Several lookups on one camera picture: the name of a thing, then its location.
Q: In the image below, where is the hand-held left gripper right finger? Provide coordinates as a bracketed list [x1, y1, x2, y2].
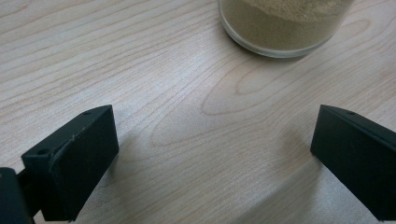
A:
[310, 105, 396, 222]

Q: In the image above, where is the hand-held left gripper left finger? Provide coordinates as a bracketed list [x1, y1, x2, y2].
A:
[17, 105, 120, 223]

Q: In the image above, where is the glass jar of tan powder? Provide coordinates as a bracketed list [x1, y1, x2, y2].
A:
[218, 0, 356, 59]

